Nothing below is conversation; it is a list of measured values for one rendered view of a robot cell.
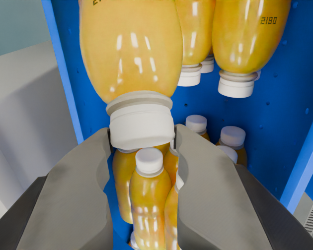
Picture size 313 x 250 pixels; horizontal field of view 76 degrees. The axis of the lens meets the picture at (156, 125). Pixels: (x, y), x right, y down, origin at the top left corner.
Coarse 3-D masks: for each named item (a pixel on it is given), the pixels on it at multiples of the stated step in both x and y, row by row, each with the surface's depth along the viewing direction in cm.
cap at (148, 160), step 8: (144, 152) 29; (152, 152) 29; (160, 152) 29; (136, 160) 28; (144, 160) 27; (152, 160) 27; (160, 160) 28; (144, 168) 27; (152, 168) 27; (160, 168) 28
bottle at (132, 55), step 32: (96, 0) 11; (128, 0) 11; (160, 0) 11; (96, 32) 11; (128, 32) 10; (160, 32) 11; (96, 64) 11; (128, 64) 10; (160, 64) 11; (128, 96) 11; (160, 96) 11
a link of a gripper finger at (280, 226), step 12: (240, 168) 9; (252, 180) 8; (252, 192) 7; (264, 192) 7; (252, 204) 7; (264, 204) 7; (276, 204) 7; (264, 216) 7; (276, 216) 7; (288, 216) 7; (264, 228) 6; (276, 228) 6; (288, 228) 6; (300, 228) 6; (276, 240) 6; (288, 240) 6; (300, 240) 6; (312, 240) 6
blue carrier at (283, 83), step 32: (64, 0) 21; (64, 32) 21; (288, 32) 25; (64, 64) 20; (288, 64) 26; (96, 96) 29; (192, 96) 39; (224, 96) 37; (256, 96) 32; (288, 96) 27; (96, 128) 30; (256, 128) 33; (288, 128) 27; (256, 160) 35; (288, 160) 26; (288, 192) 17; (128, 224) 49
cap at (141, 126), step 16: (128, 112) 11; (144, 112) 11; (160, 112) 11; (112, 128) 11; (128, 128) 10; (144, 128) 10; (160, 128) 11; (112, 144) 11; (128, 144) 12; (144, 144) 13; (160, 144) 13
